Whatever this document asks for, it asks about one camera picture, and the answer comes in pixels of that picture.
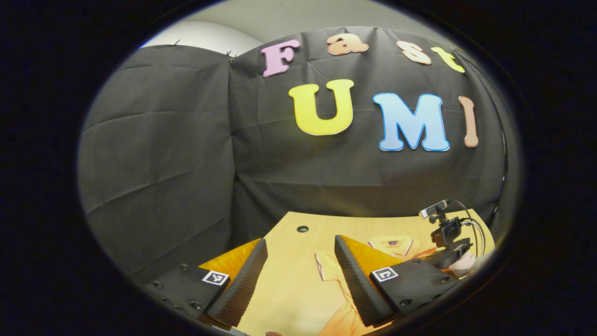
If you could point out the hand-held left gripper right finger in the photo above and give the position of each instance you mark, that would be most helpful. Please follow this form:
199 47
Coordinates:
359 289

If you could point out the black backdrop cloth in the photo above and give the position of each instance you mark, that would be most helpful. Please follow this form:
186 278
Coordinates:
186 163

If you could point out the orange T-shirt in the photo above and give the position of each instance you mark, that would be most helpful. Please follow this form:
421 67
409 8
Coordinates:
340 322

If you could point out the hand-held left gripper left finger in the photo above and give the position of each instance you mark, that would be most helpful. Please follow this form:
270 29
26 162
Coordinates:
242 289

